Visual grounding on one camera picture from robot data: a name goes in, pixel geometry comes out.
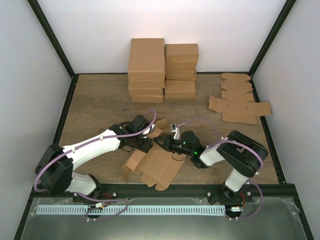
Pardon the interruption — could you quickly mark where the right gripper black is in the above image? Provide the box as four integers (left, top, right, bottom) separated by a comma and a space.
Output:
154, 134, 194, 156

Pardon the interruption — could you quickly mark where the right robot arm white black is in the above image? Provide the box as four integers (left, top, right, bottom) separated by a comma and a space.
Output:
153, 130, 269, 202

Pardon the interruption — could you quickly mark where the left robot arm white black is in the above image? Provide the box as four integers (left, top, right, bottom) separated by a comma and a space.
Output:
33, 114, 155, 202

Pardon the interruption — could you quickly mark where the bottom large folded box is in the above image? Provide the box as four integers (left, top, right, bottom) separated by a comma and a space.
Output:
130, 95, 164, 103

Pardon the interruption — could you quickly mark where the bottom small folded box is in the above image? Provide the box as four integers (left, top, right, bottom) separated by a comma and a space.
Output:
164, 80, 196, 99

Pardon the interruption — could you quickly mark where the top large folded cardboard box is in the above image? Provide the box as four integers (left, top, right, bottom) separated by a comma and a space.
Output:
127, 38, 166, 81

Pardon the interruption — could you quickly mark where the top small folded cardboard box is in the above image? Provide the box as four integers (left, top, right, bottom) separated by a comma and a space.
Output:
165, 43, 199, 63

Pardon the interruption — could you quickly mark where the stack of flat cardboard blanks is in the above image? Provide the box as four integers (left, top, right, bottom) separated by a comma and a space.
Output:
208, 73, 272, 125

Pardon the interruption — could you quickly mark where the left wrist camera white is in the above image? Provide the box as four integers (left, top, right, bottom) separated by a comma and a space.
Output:
142, 124, 156, 138

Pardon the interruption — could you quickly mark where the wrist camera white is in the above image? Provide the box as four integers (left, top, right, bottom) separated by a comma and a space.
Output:
142, 124, 156, 138
170, 124, 180, 140

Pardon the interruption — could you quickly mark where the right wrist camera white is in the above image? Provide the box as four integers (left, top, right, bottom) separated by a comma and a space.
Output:
170, 124, 180, 140

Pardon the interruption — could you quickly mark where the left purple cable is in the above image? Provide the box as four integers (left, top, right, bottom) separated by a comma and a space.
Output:
33, 108, 158, 223

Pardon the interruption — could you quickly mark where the purple cable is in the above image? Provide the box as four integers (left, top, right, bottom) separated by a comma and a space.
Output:
33, 108, 158, 223
178, 117, 265, 222

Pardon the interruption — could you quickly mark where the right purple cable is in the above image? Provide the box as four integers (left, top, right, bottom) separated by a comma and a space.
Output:
178, 117, 265, 222

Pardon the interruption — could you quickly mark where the black aluminium frame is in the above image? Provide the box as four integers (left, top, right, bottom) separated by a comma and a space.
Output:
13, 0, 316, 240

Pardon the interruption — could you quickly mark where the light blue slotted cable duct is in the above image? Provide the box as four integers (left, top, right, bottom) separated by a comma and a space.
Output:
35, 205, 226, 216

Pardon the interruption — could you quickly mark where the grey metal base plate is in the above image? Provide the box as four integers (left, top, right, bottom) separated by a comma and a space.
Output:
21, 197, 307, 240

